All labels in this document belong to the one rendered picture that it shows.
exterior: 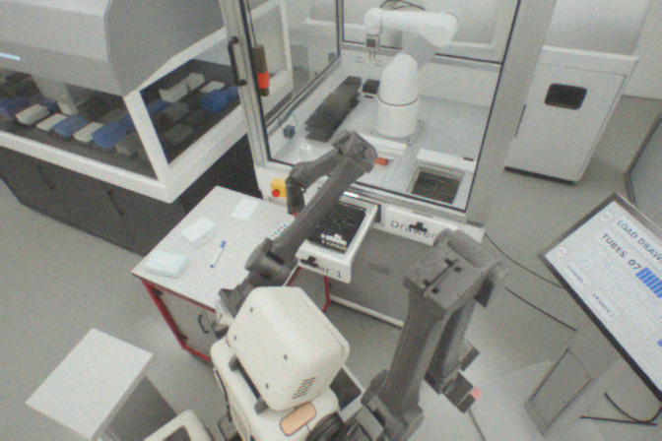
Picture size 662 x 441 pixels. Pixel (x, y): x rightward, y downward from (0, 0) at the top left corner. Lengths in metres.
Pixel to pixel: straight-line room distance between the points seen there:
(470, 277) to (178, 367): 2.04
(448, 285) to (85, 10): 1.52
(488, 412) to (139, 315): 1.95
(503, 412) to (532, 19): 1.72
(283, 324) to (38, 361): 2.17
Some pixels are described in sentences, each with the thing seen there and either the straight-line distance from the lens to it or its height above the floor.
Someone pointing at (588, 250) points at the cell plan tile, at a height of 1.06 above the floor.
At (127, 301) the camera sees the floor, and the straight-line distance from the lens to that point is 2.82.
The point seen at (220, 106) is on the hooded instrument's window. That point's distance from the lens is 2.19.
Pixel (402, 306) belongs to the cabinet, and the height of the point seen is 0.24.
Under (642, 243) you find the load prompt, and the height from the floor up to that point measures 1.15.
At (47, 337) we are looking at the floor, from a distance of 2.92.
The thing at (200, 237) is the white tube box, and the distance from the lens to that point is 1.82.
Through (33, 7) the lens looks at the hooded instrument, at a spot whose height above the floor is 1.63.
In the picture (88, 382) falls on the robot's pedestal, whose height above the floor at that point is 0.76.
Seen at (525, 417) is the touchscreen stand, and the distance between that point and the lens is 2.29.
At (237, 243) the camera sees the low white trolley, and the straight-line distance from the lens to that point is 1.81.
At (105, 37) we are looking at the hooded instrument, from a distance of 1.68.
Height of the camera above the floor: 2.08
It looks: 42 degrees down
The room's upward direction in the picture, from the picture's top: 3 degrees counter-clockwise
